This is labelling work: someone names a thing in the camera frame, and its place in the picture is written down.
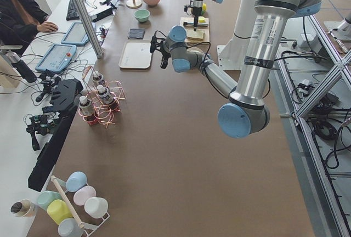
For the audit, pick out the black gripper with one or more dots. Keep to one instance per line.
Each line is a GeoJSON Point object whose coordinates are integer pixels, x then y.
{"type": "Point", "coordinates": [196, 12]}
{"type": "Point", "coordinates": [165, 54]}

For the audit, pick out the bread slice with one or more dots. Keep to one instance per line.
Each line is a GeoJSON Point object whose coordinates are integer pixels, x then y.
{"type": "Point", "coordinates": [197, 35]}

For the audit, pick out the cream rabbit tray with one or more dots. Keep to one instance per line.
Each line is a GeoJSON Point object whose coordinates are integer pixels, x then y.
{"type": "Point", "coordinates": [136, 54]}

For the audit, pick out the half lemon slice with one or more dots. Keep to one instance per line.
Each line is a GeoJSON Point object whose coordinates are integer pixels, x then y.
{"type": "Point", "coordinates": [201, 19]}

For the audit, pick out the steel pepper grinder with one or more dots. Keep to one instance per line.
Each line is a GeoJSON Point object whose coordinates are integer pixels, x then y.
{"type": "Point", "coordinates": [188, 23]}

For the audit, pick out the wooden cutting board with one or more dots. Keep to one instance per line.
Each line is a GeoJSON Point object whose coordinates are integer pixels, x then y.
{"type": "Point", "coordinates": [206, 29]}

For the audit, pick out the white round plate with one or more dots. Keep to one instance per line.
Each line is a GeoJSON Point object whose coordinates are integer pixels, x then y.
{"type": "Point", "coordinates": [195, 50]}

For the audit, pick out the grey folded cloth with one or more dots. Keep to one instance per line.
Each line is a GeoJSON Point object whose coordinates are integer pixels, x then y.
{"type": "Point", "coordinates": [136, 34]}

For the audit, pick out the mint green bowl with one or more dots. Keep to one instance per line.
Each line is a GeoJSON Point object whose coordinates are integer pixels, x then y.
{"type": "Point", "coordinates": [142, 15]}

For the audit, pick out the tea bottle lower left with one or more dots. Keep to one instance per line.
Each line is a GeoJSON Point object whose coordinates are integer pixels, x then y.
{"type": "Point", "coordinates": [105, 95]}

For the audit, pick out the tea bottle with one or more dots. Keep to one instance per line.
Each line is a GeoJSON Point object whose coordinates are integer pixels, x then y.
{"type": "Point", "coordinates": [105, 95]}
{"type": "Point", "coordinates": [87, 110]}
{"type": "Point", "coordinates": [98, 79]}

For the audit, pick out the tea bottle upper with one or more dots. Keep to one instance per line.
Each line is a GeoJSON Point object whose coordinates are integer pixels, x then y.
{"type": "Point", "coordinates": [98, 79]}

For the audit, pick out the tea bottle lower right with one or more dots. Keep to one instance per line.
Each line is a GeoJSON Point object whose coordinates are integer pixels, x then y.
{"type": "Point", "coordinates": [87, 110]}

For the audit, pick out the teach pendant far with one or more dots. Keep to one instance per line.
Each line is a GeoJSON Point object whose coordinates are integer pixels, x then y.
{"type": "Point", "coordinates": [75, 35]}

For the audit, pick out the teach pendant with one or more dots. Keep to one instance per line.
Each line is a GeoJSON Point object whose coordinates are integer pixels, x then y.
{"type": "Point", "coordinates": [57, 58]}
{"type": "Point", "coordinates": [75, 35]}

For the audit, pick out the black keyboard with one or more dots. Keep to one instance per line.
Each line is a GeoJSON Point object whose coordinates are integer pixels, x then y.
{"type": "Point", "coordinates": [72, 12]}

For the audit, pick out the teach pendant near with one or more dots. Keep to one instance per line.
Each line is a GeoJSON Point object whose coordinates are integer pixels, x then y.
{"type": "Point", "coordinates": [57, 58]}

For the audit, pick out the black water bottle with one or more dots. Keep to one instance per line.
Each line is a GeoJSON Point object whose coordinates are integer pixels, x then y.
{"type": "Point", "coordinates": [22, 68]}

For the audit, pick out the seated person in black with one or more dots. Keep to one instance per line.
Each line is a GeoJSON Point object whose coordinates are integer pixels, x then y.
{"type": "Point", "coordinates": [21, 21]}

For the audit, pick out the pink cup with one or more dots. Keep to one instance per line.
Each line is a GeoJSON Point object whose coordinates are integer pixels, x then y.
{"type": "Point", "coordinates": [83, 194]}

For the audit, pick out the white cup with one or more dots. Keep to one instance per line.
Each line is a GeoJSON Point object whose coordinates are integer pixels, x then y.
{"type": "Point", "coordinates": [96, 207]}

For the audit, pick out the mint cup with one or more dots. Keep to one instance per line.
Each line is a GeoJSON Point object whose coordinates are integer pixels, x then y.
{"type": "Point", "coordinates": [45, 198]}

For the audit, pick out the yellow cup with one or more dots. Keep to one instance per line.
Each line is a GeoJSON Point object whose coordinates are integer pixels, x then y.
{"type": "Point", "coordinates": [58, 211]}

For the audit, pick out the grey blue cup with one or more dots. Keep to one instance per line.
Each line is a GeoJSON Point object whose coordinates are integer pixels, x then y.
{"type": "Point", "coordinates": [69, 228]}

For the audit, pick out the paper cup with metal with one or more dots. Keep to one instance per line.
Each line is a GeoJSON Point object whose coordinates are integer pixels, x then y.
{"type": "Point", "coordinates": [24, 208]}

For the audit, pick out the copper wire bottle rack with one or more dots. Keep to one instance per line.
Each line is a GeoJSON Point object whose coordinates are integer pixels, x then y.
{"type": "Point", "coordinates": [104, 113]}

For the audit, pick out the aluminium frame post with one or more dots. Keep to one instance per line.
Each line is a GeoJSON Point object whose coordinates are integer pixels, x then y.
{"type": "Point", "coordinates": [87, 24]}

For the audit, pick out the white wire cup rack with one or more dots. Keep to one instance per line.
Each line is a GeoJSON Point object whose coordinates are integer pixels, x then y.
{"type": "Point", "coordinates": [83, 219]}

